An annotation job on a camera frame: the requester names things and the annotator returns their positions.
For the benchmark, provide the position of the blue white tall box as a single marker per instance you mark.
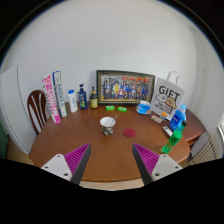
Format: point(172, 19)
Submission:
point(59, 93)

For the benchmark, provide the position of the blue detergent bottle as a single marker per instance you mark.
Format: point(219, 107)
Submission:
point(178, 117)

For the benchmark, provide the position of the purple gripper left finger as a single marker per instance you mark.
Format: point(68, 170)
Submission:
point(70, 166)

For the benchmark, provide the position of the white gift paper bag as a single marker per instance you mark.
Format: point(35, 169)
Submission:
point(167, 96)

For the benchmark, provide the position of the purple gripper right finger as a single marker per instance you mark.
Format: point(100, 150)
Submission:
point(152, 166)

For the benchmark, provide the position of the framed group photo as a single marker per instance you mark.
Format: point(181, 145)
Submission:
point(123, 87)

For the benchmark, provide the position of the brown wooden chair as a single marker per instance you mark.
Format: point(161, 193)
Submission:
point(36, 105)

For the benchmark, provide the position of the small snack packet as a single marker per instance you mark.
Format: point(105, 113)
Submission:
point(156, 119)

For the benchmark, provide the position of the red round coaster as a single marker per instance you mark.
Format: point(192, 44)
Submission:
point(129, 132)

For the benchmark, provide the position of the white radiator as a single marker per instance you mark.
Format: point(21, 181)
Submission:
point(210, 151)

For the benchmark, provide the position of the camouflage paper cup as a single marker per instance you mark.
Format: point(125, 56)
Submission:
point(107, 124)

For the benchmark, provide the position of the white remote control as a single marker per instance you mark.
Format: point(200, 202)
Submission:
point(168, 131)

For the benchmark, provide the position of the dark blue pump bottle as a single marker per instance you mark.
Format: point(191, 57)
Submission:
point(82, 97)

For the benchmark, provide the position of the white shampoo bottle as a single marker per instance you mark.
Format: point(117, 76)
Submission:
point(72, 101)

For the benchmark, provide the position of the dark brown pump bottle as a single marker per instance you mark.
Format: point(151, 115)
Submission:
point(93, 99)

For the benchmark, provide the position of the pink white tall box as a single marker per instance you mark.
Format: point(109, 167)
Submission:
point(49, 95)

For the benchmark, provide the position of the green plastic bottle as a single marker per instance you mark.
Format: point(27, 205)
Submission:
point(174, 139)

